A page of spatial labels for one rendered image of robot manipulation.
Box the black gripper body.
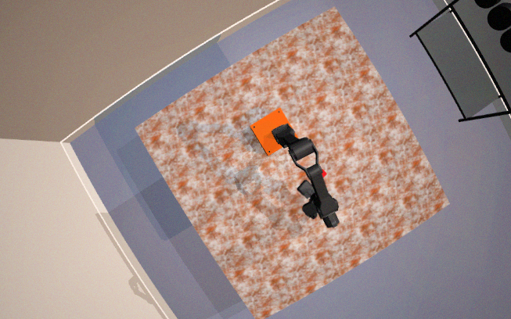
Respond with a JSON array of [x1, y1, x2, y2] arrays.
[[297, 180, 316, 205]]

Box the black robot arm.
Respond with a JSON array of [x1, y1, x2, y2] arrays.
[[272, 123, 340, 228]]

